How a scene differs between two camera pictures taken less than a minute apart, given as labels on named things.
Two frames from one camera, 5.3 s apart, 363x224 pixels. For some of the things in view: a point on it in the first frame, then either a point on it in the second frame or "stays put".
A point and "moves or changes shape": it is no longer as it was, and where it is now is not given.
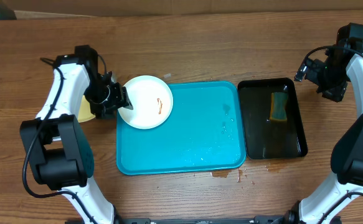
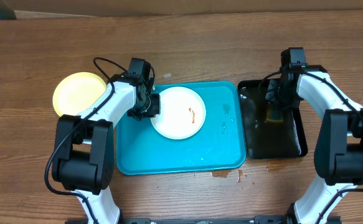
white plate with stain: [152, 102] moves or changes shape
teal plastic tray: [205, 133] stays put
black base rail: [187, 220] stays put
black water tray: [265, 139] stays put
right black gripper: [312, 72] to [273, 94]
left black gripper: [119, 102] to [156, 109]
